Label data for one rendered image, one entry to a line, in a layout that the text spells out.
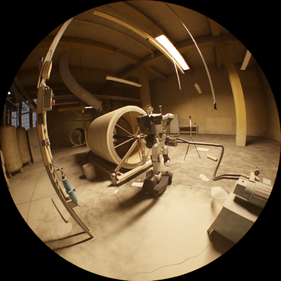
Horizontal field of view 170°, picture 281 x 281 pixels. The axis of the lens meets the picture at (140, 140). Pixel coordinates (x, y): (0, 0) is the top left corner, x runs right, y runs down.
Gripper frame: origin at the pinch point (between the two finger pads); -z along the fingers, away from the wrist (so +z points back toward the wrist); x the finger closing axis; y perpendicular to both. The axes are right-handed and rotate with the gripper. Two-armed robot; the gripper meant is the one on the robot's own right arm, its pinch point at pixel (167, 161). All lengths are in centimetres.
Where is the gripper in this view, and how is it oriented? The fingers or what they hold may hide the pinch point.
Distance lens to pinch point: 163.4
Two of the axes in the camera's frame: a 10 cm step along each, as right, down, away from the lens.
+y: -3.8, -2.4, 8.9
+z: -3.6, -8.5, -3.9
